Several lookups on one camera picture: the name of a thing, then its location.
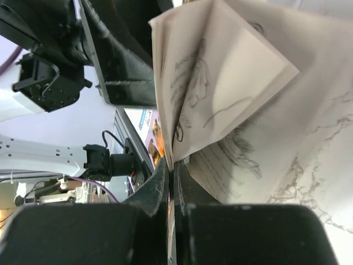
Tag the Why Do Dogs Bark book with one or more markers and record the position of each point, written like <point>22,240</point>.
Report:
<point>149,129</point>

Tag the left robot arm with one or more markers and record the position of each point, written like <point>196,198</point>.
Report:
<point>90,161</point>

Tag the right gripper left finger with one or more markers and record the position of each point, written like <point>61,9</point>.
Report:
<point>131,232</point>

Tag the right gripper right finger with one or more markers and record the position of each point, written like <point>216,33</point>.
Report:
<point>208,232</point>

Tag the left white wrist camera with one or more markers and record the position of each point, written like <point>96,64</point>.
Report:
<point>43,86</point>

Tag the Taming of the Shrew book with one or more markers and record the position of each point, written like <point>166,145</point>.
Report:
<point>256,99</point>

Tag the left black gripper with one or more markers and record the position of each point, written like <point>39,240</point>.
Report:
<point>118,36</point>

